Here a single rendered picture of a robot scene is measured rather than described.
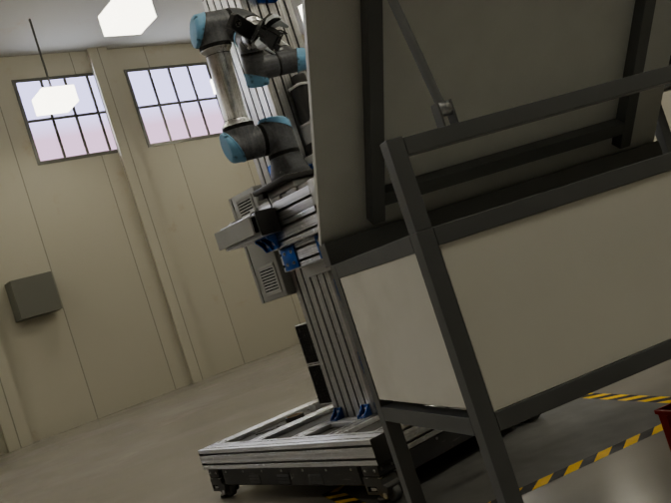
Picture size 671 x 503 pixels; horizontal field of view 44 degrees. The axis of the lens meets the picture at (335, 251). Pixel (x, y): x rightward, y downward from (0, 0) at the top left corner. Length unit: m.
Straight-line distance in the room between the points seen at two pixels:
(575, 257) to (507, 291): 0.19
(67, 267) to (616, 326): 10.36
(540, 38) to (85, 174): 10.33
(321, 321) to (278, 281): 0.25
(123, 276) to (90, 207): 1.09
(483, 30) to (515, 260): 0.71
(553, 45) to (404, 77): 0.47
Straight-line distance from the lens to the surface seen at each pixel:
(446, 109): 1.79
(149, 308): 12.12
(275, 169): 2.96
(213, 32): 2.98
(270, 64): 2.69
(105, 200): 12.25
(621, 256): 1.93
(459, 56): 2.22
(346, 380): 3.26
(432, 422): 1.94
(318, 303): 3.26
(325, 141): 2.11
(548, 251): 1.83
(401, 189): 1.69
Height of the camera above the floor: 0.75
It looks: 2 degrees up
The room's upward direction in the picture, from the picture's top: 18 degrees counter-clockwise
